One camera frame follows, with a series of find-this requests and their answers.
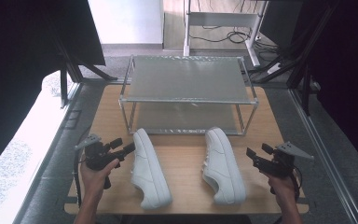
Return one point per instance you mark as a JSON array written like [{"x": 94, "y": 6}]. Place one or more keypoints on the black metal stand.
[
  {"x": 71, "y": 67},
  {"x": 296, "y": 59}
]

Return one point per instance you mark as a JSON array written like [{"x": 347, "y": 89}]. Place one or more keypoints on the aluminium floor rail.
[{"x": 326, "y": 155}]

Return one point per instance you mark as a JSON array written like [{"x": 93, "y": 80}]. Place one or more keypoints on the white desk frame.
[{"x": 219, "y": 19}]

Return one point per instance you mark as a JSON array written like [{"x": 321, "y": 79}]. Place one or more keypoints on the dark curtain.
[
  {"x": 351, "y": 77},
  {"x": 15, "y": 62}
]

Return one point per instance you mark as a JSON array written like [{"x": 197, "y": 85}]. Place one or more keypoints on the person's left hand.
[{"x": 94, "y": 180}]

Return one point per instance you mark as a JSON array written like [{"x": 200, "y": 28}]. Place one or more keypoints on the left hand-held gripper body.
[{"x": 95, "y": 157}]

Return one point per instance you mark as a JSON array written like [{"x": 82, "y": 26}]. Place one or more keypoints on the metal two-tier shoe rack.
[{"x": 186, "y": 79}]

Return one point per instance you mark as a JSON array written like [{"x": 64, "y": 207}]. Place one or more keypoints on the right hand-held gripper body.
[{"x": 279, "y": 165}]

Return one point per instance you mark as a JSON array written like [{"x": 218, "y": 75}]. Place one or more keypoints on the white sneaker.
[
  {"x": 149, "y": 168},
  {"x": 222, "y": 165}
]

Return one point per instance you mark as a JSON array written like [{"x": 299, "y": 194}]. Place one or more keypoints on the person's right hand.
[{"x": 281, "y": 188}]

